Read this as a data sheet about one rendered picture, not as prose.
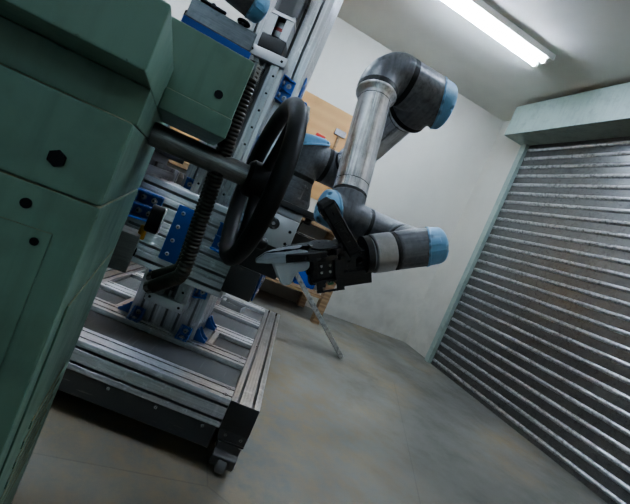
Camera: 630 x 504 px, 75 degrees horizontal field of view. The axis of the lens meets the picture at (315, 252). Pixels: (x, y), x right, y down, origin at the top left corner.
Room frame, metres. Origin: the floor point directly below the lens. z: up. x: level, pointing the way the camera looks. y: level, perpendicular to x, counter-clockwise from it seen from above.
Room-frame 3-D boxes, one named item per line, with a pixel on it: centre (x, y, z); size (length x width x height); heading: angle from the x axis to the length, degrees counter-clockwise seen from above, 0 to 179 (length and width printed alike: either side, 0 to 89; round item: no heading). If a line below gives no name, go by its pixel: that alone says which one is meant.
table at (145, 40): (0.61, 0.35, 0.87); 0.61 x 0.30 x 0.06; 21
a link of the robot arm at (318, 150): (1.36, 0.14, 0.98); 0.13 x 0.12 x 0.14; 109
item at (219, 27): (0.65, 0.27, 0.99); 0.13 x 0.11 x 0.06; 21
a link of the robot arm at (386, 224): (0.90, -0.13, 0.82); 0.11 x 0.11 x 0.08; 19
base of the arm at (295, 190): (1.35, 0.15, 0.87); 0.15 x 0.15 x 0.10
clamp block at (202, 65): (0.64, 0.27, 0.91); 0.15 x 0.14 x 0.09; 21
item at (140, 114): (0.58, 0.39, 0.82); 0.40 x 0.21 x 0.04; 21
